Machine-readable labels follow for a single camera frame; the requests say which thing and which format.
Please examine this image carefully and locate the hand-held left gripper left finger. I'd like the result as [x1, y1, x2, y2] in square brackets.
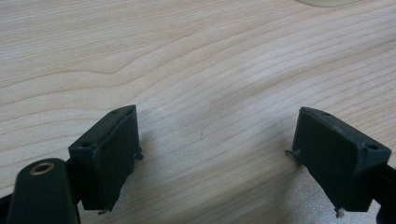
[67, 104, 145, 216]

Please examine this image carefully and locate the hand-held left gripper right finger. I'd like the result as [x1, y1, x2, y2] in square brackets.
[285, 106, 392, 218]

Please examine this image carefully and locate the pale cream round object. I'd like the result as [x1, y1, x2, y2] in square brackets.
[295, 0, 362, 8]

